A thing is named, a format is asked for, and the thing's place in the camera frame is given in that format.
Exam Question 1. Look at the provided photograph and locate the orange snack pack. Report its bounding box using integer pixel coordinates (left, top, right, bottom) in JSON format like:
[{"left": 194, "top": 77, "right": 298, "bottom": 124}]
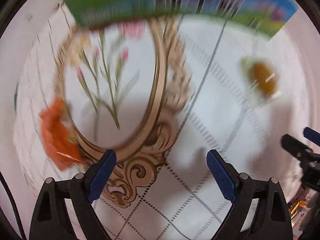
[{"left": 39, "top": 97, "right": 83, "bottom": 171}]

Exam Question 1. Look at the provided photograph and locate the black cable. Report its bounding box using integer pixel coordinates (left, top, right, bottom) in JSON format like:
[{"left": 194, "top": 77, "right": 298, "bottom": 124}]
[{"left": 0, "top": 171, "right": 28, "bottom": 240}]

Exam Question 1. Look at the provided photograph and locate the small brown pastry pack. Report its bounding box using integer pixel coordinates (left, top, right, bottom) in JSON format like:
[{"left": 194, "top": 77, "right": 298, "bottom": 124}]
[{"left": 239, "top": 56, "right": 281, "bottom": 107}]

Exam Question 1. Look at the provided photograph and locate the cardboard snack box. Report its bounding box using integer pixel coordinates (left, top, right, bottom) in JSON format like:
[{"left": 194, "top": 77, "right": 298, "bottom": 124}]
[{"left": 63, "top": 0, "right": 297, "bottom": 36}]

